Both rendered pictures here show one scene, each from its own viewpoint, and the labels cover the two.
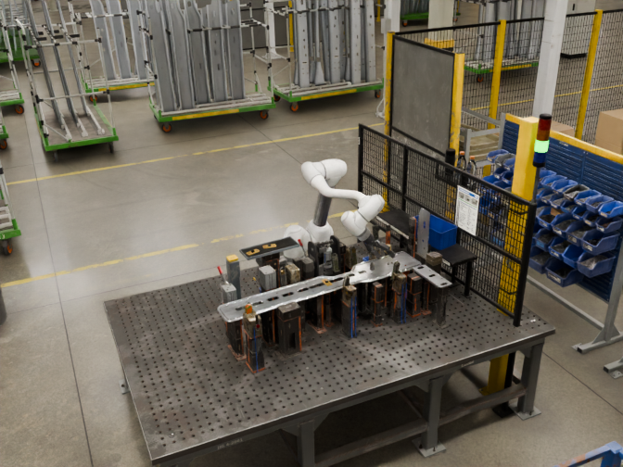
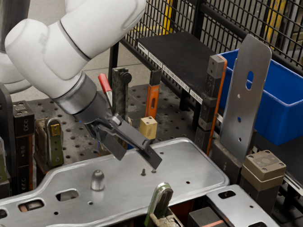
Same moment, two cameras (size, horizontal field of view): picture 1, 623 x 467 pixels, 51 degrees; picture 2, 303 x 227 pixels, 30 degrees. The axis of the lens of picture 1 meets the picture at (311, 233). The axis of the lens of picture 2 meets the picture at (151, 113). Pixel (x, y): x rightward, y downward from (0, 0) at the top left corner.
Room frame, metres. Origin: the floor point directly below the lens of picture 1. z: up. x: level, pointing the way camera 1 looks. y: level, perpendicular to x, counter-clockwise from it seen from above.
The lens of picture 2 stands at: (2.65, -0.39, 1.88)
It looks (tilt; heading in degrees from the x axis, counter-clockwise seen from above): 32 degrees down; 354
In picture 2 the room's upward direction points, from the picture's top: 7 degrees clockwise
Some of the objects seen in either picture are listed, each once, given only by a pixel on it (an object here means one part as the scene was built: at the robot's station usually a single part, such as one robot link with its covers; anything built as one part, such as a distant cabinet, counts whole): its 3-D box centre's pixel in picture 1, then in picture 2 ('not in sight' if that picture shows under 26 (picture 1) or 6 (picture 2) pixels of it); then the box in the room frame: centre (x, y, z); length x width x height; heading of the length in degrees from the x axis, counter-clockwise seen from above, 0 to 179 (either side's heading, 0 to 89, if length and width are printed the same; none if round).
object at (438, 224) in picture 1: (432, 231); (261, 93); (4.04, -0.84, 1.10); 0.30 x 0.17 x 0.13; 35
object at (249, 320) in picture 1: (254, 341); not in sight; (3.10, 0.34, 0.88); 0.15 x 0.11 x 0.36; 28
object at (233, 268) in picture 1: (235, 290); not in sight; (3.61, 0.50, 0.92); 0.08 x 0.08 x 0.44; 28
